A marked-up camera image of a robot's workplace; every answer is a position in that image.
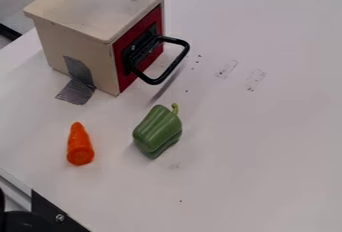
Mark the drawer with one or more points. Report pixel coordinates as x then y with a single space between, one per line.
147 52

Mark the cabinet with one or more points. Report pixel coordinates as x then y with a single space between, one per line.
84 26

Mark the green toy pepper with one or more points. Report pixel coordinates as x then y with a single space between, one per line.
157 131

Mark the orange toy carrot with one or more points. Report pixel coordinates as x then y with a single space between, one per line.
79 145

